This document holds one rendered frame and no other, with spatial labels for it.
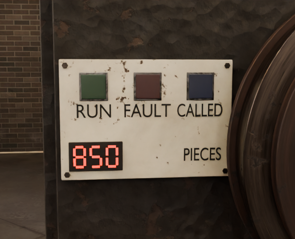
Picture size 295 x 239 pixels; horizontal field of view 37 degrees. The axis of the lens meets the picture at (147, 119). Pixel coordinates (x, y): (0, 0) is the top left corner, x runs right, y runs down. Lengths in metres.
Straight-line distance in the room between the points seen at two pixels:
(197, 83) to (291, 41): 0.16
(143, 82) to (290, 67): 0.21
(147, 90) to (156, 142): 0.08
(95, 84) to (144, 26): 0.12
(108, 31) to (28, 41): 6.05
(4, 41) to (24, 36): 0.30
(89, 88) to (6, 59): 6.12
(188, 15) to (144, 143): 0.21
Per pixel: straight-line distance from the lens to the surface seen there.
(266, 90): 0.56
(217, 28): 0.70
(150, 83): 0.65
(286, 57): 0.56
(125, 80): 0.65
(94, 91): 0.65
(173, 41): 0.68
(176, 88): 0.66
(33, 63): 6.69
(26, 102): 6.72
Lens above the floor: 1.22
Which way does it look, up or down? 6 degrees down
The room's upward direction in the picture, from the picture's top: straight up
